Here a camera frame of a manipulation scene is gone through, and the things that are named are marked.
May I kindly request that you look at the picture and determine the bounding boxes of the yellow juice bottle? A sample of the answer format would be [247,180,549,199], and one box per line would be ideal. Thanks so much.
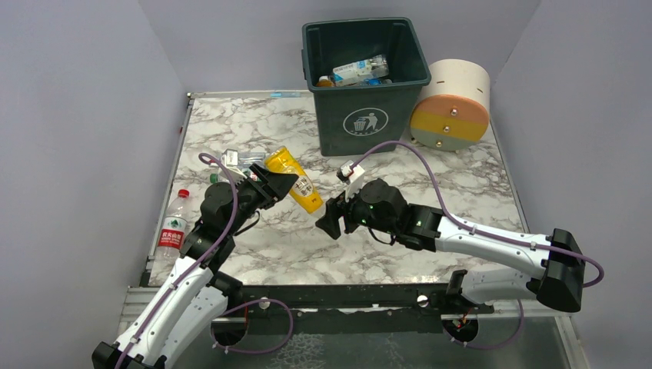
[264,146,324,216]

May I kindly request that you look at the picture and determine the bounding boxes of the clear bottle green white label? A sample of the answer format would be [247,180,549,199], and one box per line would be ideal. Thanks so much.
[209,172,248,185]

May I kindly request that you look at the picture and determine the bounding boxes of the small clear water bottle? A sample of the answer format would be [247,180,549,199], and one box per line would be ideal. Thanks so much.
[221,149,267,171]

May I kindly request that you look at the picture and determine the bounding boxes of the red cap bottle table edge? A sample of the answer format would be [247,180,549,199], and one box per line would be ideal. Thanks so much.
[154,188,190,262]

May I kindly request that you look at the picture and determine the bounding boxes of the orange label bottle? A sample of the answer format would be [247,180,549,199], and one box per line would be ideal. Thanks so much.
[315,75,335,88]

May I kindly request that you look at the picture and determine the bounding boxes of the clear bottle blue label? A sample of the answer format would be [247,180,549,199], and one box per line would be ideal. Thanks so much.
[363,78,393,85]

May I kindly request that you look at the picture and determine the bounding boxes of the clear square jasmine bottle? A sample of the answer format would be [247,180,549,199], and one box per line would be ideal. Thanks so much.
[331,55,390,86]

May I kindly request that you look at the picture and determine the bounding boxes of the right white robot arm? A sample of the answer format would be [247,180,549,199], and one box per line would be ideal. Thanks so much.
[315,179,586,313]

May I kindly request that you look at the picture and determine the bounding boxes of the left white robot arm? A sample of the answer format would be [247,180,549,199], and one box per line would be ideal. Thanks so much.
[91,165,298,368]

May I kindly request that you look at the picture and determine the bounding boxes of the dark green trash bin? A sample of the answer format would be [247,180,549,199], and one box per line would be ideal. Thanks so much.
[301,17,431,157]

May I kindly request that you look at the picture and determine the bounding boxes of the blue tape piece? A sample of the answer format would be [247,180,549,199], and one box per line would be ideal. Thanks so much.
[270,91,301,98]

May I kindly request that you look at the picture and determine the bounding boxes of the white round drawer cabinet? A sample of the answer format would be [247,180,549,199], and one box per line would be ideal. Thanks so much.
[409,58,491,151]

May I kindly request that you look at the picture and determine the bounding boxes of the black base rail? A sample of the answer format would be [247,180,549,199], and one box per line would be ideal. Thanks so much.
[138,270,490,337]

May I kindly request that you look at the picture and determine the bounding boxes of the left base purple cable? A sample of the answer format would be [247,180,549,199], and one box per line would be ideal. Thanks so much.
[209,295,295,356]

